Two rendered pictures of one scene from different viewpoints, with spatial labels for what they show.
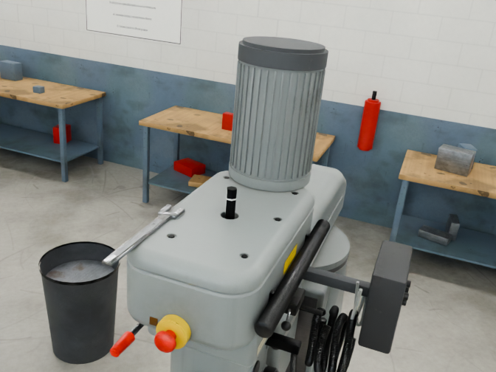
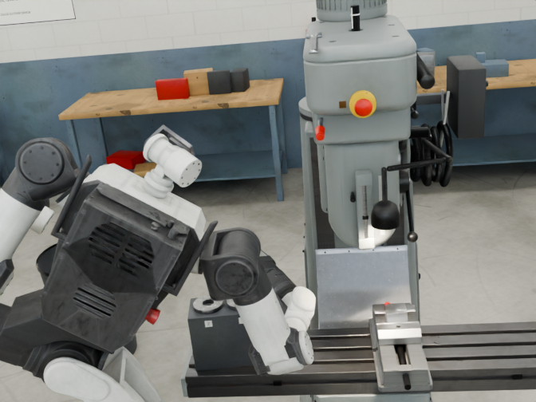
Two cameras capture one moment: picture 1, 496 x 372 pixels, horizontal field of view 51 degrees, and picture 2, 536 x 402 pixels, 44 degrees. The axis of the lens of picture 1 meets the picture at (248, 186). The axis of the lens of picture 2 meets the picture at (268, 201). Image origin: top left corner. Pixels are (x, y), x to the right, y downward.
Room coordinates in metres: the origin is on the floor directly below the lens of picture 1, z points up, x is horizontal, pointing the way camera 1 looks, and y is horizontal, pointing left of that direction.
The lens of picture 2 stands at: (-0.64, 0.64, 2.16)
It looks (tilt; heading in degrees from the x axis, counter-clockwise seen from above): 23 degrees down; 348
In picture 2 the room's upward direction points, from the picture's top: 6 degrees counter-clockwise
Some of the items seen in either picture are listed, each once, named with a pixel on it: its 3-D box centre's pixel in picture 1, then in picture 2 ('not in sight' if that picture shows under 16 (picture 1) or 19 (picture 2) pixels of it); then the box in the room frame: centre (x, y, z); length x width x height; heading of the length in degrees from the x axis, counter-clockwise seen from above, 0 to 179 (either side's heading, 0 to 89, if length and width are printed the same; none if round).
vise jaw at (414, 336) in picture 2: not in sight; (398, 333); (0.87, -0.03, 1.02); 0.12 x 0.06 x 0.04; 72
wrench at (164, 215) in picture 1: (145, 232); (313, 42); (0.84, 0.18, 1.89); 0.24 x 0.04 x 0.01; 162
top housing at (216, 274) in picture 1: (229, 246); (356, 61); (0.97, 0.03, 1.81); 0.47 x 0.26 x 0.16; 161
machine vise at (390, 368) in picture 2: not in sight; (397, 337); (0.90, -0.04, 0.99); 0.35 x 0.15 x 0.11; 162
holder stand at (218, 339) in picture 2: not in sight; (228, 329); (1.07, 0.44, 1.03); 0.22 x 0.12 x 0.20; 78
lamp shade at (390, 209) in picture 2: not in sight; (385, 212); (0.77, 0.04, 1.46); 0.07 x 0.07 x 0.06
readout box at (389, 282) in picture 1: (388, 294); (467, 96); (1.13, -0.38, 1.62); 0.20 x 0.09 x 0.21; 161
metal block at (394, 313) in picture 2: not in sight; (396, 317); (0.93, -0.05, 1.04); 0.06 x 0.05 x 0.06; 72
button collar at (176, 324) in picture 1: (173, 331); (362, 104); (0.74, 0.11, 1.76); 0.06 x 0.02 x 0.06; 71
